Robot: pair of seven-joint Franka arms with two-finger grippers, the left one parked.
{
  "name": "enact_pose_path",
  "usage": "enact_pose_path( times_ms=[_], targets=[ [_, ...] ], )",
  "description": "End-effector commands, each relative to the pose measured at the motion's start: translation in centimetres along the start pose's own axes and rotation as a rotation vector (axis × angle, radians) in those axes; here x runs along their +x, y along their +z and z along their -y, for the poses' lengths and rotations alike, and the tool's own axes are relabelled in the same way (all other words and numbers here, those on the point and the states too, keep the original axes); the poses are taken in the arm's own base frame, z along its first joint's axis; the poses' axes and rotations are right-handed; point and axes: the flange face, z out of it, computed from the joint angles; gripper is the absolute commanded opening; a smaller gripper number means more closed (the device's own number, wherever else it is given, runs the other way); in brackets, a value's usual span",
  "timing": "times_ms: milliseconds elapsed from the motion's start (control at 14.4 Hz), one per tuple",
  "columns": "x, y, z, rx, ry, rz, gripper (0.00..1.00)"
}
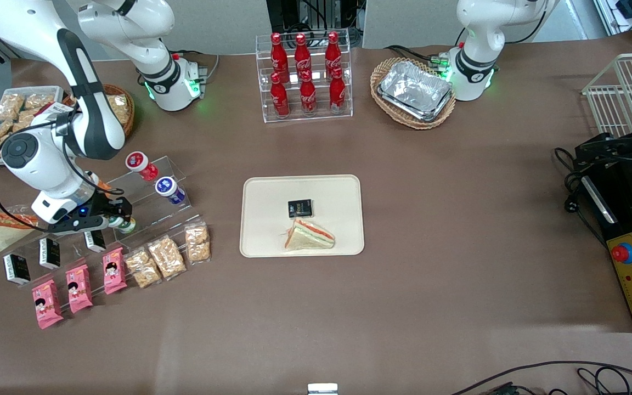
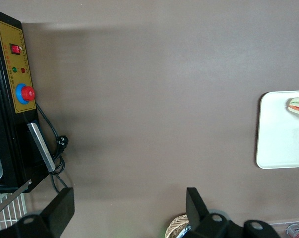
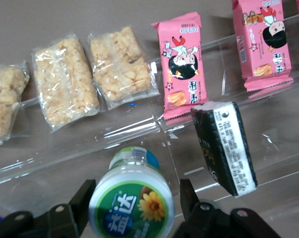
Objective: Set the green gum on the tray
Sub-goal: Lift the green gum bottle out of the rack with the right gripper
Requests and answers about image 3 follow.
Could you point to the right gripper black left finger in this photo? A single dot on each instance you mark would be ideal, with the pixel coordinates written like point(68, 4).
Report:
point(62, 220)

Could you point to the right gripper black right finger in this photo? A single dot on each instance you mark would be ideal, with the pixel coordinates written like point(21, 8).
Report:
point(208, 223)

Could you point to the black snack packet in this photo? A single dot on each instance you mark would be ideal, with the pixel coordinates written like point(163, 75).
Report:
point(221, 148)

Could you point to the green gum bottle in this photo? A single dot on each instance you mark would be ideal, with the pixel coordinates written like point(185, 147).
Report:
point(132, 198)

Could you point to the clear acrylic stepped stand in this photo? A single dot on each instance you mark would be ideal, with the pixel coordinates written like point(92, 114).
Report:
point(77, 153)

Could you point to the wrapped rice cracker bar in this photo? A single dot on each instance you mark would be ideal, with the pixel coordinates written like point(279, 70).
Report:
point(4, 101)
point(122, 64)
point(63, 81)

